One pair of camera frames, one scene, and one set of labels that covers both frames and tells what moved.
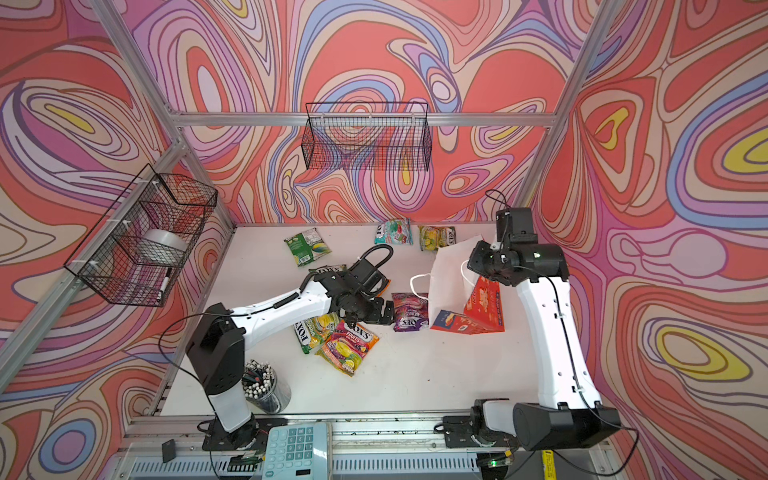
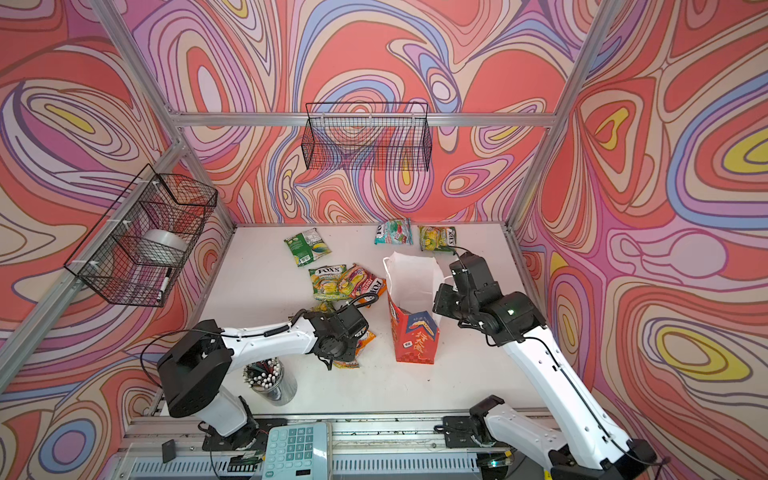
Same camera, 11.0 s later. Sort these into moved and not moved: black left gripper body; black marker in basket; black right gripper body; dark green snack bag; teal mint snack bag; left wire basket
Moved: black right gripper body; black left gripper body
Not moved: black marker in basket; teal mint snack bag; dark green snack bag; left wire basket
